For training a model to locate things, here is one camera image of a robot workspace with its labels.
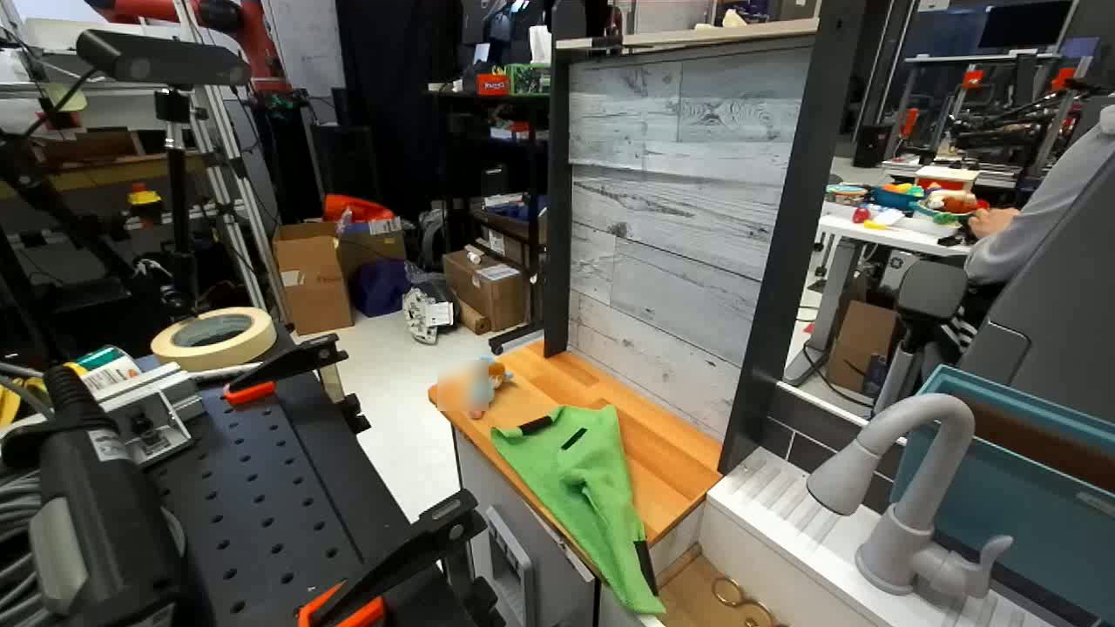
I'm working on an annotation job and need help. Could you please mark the green towel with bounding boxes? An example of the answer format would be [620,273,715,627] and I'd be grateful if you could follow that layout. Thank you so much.
[492,405,664,616]

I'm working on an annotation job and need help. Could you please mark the cardboard box centre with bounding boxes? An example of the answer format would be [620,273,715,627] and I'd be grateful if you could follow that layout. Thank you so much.
[441,252,527,332]

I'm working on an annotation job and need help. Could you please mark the cardboard box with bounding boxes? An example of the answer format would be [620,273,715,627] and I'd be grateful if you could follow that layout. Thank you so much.
[271,223,351,333]
[441,252,527,332]

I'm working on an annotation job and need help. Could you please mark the grey wood backdrop panel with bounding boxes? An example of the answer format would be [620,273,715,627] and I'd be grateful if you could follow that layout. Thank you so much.
[542,18,858,467]

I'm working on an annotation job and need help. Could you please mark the cardboard box left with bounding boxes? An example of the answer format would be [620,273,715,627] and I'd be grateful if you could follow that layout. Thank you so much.
[271,223,351,333]

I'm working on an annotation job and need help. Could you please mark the wooden counter top cabinet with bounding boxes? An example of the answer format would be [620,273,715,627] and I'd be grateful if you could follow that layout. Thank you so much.
[430,346,717,616]

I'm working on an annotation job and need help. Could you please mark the white toy sink counter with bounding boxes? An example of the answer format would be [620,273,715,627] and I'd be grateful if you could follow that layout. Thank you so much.
[700,448,1053,627]

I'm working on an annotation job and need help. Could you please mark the roll of masking tape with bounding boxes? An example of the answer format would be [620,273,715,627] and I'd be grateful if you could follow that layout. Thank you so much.
[150,308,275,373]

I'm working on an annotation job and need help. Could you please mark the black perforated clamp table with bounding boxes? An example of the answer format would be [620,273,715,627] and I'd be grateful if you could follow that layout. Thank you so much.
[0,333,510,627]

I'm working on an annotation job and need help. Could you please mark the teal bin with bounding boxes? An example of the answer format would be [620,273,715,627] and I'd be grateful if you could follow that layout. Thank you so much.
[922,364,1115,622]

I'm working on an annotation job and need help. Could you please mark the camera on tripod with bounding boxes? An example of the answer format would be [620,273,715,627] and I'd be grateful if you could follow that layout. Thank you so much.
[77,28,250,302]

